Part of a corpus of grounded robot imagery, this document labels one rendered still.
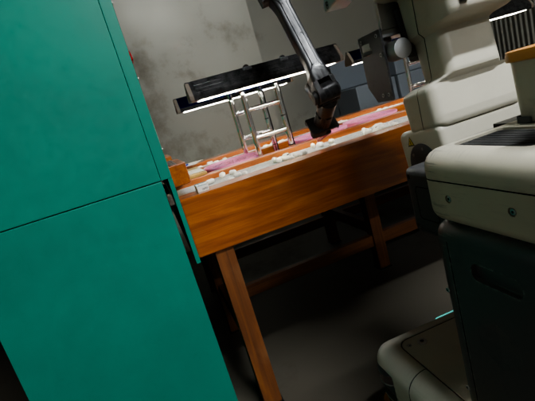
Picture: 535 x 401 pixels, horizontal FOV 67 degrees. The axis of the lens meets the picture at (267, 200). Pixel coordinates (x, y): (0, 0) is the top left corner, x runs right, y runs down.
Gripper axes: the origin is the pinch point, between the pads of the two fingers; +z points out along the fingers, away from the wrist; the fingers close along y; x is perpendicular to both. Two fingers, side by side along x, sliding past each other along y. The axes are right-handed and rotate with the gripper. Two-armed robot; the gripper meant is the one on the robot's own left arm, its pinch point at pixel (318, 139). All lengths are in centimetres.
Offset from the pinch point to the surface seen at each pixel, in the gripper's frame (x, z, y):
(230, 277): 33, 7, 47
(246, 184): 12.7, -9.7, 33.0
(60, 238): 12, -15, 86
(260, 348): 54, 24, 45
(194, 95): -29.9, -6.3, 34.9
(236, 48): -174, 113, -37
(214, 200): 13.7, -8.9, 43.6
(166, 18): -202, 94, 8
